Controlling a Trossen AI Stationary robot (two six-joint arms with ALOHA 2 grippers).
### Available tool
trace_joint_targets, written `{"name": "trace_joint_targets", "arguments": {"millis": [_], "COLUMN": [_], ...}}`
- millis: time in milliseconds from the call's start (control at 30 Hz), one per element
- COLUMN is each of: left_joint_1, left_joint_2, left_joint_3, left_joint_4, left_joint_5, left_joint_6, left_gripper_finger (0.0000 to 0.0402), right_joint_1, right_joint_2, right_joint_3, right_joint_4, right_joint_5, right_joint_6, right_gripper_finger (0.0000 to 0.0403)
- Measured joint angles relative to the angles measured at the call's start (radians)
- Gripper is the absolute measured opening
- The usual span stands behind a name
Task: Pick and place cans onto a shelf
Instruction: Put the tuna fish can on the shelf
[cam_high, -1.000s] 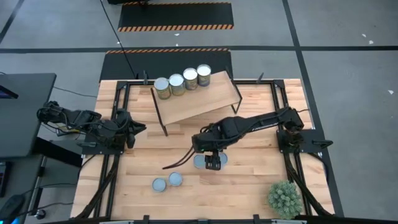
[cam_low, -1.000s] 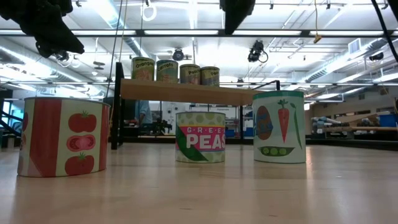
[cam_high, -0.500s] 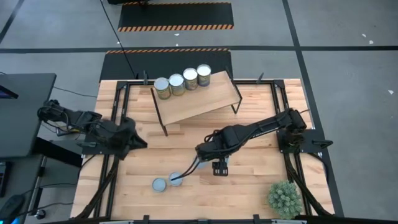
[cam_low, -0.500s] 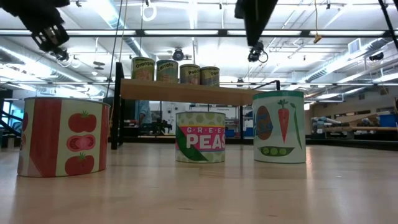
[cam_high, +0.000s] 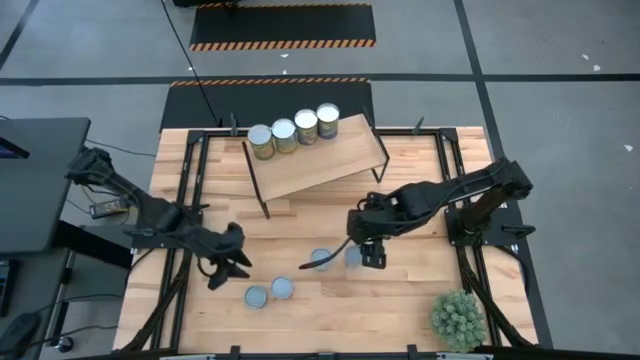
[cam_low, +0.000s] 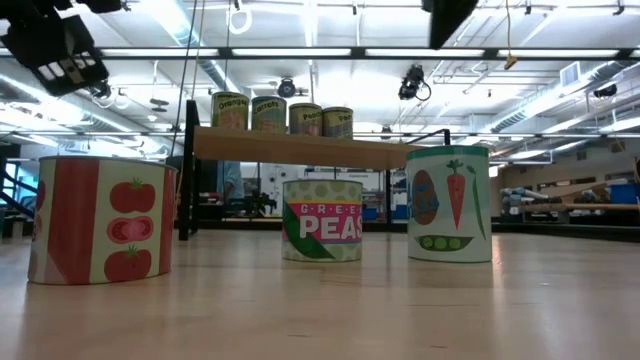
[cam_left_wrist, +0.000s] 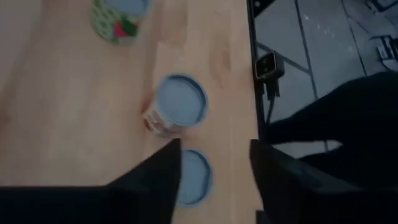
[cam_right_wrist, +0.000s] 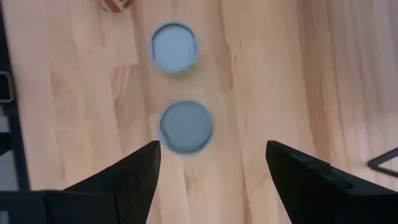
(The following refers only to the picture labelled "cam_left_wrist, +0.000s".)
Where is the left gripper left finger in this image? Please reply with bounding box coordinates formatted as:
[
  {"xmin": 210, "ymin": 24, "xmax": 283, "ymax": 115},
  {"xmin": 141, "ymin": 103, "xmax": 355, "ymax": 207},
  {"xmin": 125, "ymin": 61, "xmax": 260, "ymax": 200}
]
[{"xmin": 105, "ymin": 138, "xmax": 182, "ymax": 224}]

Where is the black metal floor stand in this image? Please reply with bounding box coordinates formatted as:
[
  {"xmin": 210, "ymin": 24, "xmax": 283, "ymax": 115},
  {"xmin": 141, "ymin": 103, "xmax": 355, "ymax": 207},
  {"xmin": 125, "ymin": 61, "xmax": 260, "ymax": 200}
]
[{"xmin": 369, "ymin": 34, "xmax": 398, "ymax": 71}]

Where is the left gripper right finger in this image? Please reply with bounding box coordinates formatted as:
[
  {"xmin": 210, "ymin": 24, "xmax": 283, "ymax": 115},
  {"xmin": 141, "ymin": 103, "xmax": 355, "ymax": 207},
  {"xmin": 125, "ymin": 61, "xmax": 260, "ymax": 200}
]
[{"xmin": 250, "ymin": 139, "xmax": 327, "ymax": 224}]

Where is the black aluminium table frame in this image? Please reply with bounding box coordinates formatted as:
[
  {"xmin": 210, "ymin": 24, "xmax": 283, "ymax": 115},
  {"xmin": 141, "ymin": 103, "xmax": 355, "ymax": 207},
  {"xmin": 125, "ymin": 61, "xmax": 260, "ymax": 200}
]
[{"xmin": 246, "ymin": 0, "xmax": 278, "ymax": 147}]

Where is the teal tuna fish can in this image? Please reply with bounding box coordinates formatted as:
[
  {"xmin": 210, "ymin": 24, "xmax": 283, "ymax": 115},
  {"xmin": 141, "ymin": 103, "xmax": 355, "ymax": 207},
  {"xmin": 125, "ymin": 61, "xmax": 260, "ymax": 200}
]
[{"xmin": 177, "ymin": 148, "xmax": 215, "ymax": 208}]

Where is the green peas tin can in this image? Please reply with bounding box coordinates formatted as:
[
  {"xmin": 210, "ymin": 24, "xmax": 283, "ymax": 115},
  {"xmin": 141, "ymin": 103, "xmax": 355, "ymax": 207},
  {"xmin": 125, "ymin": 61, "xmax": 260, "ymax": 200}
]
[{"xmin": 90, "ymin": 0, "xmax": 153, "ymax": 46}]

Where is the small black table-level camera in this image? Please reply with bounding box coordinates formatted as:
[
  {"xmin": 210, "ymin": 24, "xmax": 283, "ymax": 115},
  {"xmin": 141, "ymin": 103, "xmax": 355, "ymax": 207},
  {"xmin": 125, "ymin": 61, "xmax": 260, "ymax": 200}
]
[{"xmin": 254, "ymin": 51, "xmax": 286, "ymax": 81}]

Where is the red tomato tin can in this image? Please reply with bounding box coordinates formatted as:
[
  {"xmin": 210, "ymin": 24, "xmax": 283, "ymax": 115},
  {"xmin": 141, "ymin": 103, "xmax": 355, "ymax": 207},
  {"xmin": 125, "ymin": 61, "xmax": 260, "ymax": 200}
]
[{"xmin": 142, "ymin": 73, "xmax": 210, "ymax": 139}]

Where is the black camera cable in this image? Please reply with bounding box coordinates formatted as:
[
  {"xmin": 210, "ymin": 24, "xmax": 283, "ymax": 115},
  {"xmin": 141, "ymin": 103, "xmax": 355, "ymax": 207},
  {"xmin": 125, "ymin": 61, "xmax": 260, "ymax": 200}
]
[{"xmin": 264, "ymin": 77, "xmax": 280, "ymax": 125}]

